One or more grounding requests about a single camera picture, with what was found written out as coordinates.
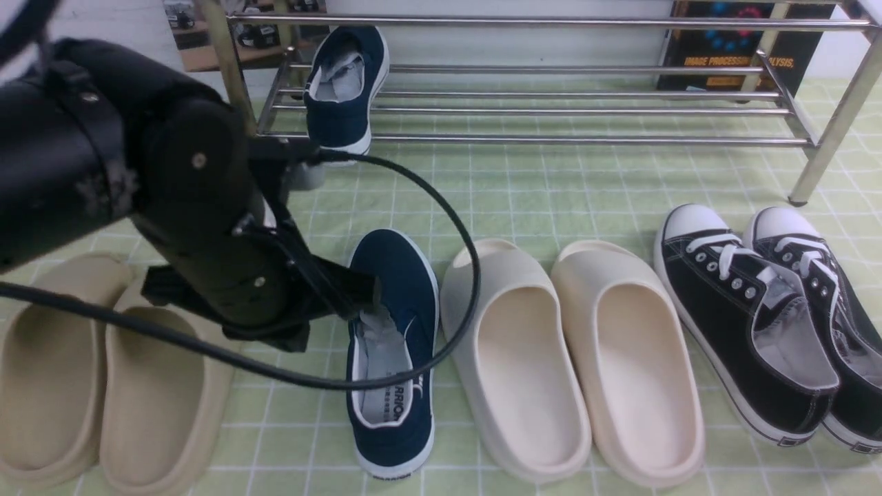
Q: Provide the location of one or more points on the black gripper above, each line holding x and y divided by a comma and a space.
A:
211, 203

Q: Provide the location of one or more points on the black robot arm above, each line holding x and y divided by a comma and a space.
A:
105, 133

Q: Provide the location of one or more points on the cream right slide sandal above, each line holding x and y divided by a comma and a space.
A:
630, 356

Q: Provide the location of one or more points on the navy slip-on shoe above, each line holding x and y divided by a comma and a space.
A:
394, 427
348, 70

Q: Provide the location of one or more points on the black right canvas sneaker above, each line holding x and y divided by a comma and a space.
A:
785, 237

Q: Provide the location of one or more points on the cream left slide sandal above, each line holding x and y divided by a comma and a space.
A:
516, 370

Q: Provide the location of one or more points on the black left canvas sneaker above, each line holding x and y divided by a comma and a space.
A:
752, 319

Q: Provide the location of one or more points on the cream slide sandal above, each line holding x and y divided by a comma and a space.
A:
516, 370
630, 356

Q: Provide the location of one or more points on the silver metal shoe rack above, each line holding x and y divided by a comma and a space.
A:
762, 93

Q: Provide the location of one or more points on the black image processing book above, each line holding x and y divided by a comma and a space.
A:
790, 54

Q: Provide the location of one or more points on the black canvas sneaker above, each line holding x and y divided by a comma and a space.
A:
785, 237
752, 319

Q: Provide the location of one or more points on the tan left slide sandal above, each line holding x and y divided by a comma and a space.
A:
54, 382

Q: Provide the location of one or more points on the tan right slide sandal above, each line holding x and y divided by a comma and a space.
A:
162, 413

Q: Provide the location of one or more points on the tan slide sandal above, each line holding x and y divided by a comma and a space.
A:
162, 413
54, 382

